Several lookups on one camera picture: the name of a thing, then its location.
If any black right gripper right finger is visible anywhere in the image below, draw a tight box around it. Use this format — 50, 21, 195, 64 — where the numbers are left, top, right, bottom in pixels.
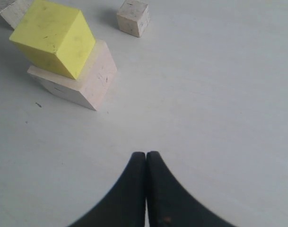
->
146, 151, 233, 227

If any small wooden cube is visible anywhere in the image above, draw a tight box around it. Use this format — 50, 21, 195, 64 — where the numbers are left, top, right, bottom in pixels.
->
116, 0, 150, 38

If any large light wooden cube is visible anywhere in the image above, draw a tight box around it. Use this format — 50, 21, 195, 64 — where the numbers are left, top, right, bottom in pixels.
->
27, 39, 117, 111

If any yellow cube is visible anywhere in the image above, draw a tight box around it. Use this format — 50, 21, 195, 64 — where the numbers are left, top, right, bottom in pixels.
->
9, 0, 96, 79

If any medium wooden cube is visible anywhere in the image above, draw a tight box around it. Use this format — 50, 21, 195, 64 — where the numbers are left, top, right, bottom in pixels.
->
0, 0, 33, 29

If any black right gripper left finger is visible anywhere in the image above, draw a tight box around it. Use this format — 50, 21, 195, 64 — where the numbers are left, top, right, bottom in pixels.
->
71, 152, 146, 227

